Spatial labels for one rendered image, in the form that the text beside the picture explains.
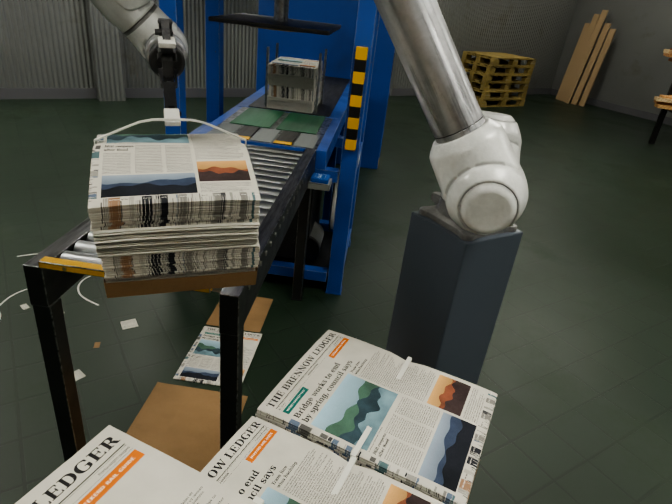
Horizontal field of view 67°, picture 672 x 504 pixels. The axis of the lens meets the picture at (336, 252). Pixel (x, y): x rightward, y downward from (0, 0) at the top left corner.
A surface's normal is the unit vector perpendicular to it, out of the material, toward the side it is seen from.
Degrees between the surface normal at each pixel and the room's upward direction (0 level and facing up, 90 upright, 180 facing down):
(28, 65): 90
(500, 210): 95
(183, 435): 0
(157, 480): 2
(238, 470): 1
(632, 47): 90
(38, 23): 90
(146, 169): 17
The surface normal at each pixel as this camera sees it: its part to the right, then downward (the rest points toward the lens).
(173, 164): 0.17, -0.70
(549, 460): 0.11, -0.88
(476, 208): -0.14, 0.52
